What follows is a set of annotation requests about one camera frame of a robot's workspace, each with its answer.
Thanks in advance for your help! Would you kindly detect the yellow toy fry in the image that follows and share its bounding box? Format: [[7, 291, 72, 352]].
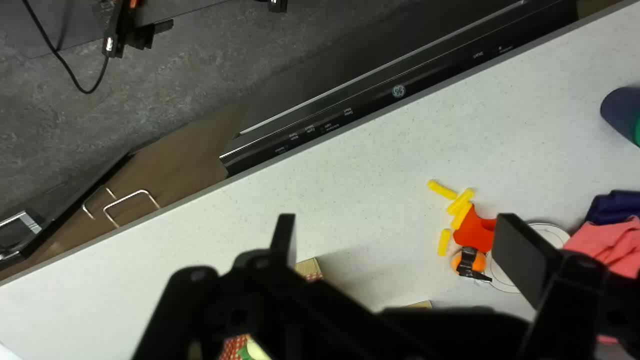
[[426, 179, 458, 199]]

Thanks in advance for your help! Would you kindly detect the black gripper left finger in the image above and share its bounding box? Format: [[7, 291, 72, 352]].
[[270, 213, 296, 265]]

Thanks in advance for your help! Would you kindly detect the wooden lower cabinet drawer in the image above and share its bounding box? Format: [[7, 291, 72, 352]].
[[0, 107, 243, 280]]

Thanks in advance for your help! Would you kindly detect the navy cup green rim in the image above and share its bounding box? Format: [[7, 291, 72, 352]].
[[600, 86, 640, 145]]

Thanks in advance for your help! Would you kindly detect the black floor cable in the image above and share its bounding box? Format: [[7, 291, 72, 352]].
[[19, 0, 111, 96]]

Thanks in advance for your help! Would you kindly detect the black dishwasher front panel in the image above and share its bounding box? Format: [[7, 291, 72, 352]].
[[219, 0, 578, 175]]

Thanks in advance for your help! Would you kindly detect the dark navy cloth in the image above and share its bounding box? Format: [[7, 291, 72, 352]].
[[586, 189, 640, 223]]

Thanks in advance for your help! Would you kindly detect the coral pink cloth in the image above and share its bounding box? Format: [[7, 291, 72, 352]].
[[564, 217, 640, 277]]

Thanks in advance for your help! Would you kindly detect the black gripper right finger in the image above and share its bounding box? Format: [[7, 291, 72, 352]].
[[494, 213, 561, 307]]

